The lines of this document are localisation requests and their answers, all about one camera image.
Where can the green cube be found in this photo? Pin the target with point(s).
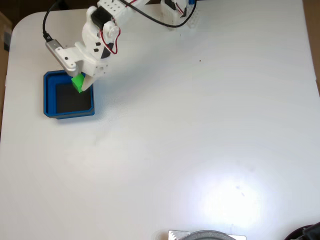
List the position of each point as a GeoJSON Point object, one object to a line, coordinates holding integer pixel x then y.
{"type": "Point", "coordinates": [77, 83]}

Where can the blue square box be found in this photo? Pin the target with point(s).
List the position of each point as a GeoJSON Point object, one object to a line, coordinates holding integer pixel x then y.
{"type": "Point", "coordinates": [50, 100]}

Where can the cardboard box with label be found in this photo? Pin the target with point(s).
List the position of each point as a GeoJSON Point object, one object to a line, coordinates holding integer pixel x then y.
{"type": "Point", "coordinates": [5, 25]}

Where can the blue clamp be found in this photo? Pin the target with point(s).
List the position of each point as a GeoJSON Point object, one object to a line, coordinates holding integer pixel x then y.
{"type": "Point", "coordinates": [192, 2]}

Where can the dark oval monitor stand base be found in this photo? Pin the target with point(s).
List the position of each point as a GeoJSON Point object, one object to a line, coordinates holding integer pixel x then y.
{"type": "Point", "coordinates": [212, 236]}
{"type": "Point", "coordinates": [310, 232]}

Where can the silver camera box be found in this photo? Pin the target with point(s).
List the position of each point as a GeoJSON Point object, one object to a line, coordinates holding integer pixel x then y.
{"type": "Point", "coordinates": [60, 53]}

